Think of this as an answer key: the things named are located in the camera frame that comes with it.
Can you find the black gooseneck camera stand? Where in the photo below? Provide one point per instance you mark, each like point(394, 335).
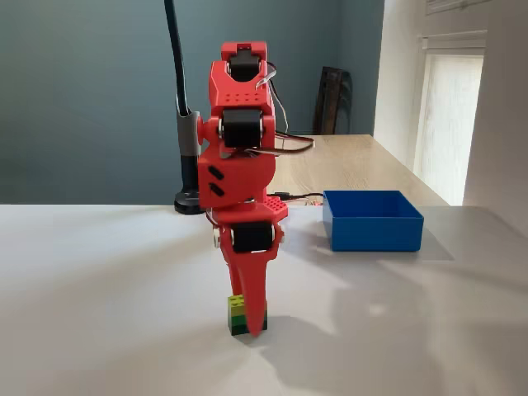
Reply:
point(187, 136)

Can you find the window with white blind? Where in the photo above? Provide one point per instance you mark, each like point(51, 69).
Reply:
point(449, 123)

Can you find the green lego brick stack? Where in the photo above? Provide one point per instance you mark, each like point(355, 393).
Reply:
point(236, 315)

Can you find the red robot arm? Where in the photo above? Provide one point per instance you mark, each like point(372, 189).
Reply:
point(239, 181)

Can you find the blue plastic bin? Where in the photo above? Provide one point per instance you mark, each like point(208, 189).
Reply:
point(375, 231)

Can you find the light wooden table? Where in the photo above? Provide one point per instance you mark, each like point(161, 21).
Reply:
point(350, 165)

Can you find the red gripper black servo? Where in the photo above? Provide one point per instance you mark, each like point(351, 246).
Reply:
point(252, 238)

